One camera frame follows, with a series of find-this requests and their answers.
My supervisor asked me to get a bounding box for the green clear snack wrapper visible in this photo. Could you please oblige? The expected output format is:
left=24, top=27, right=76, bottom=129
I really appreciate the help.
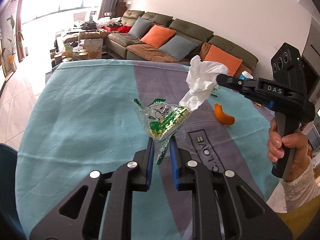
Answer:
left=133, top=98, right=191, bottom=165

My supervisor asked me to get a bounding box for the orange peel piece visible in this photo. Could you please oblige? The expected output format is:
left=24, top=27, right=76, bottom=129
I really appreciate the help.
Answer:
left=214, top=103, right=235, bottom=126

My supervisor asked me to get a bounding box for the white tissue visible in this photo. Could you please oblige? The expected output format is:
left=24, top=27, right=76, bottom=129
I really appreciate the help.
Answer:
left=179, top=55, right=229, bottom=112

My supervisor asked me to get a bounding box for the teal plastic trash bin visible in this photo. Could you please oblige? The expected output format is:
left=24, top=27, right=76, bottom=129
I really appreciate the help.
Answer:
left=1, top=143, right=26, bottom=239

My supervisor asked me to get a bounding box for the person's right hand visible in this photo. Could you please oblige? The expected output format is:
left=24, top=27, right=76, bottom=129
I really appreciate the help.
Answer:
left=267, top=118, right=309, bottom=182

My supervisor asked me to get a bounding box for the teal and grey tablecloth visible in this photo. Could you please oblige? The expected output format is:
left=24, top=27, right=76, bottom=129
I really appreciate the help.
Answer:
left=15, top=60, right=278, bottom=235

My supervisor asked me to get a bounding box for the orange cushion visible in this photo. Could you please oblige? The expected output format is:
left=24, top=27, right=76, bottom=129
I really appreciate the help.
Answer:
left=204, top=45, right=242, bottom=76
left=140, top=25, right=176, bottom=49

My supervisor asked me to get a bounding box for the grey blue cushion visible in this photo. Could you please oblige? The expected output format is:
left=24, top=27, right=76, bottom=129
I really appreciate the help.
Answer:
left=128, top=17, right=153, bottom=39
left=159, top=35, right=197, bottom=61

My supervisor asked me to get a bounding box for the olive green sectional sofa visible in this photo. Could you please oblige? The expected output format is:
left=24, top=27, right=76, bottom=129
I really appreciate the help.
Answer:
left=104, top=10, right=258, bottom=75

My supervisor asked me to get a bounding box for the cluttered dark coffee table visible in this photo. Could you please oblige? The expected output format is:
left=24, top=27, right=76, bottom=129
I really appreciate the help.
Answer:
left=50, top=29, right=112, bottom=67

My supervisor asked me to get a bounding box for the tall green potted plant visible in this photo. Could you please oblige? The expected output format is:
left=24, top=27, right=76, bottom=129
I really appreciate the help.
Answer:
left=1, top=15, right=24, bottom=73

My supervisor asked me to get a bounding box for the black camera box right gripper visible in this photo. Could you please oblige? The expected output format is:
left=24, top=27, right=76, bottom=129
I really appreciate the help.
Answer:
left=271, top=42, right=307, bottom=97

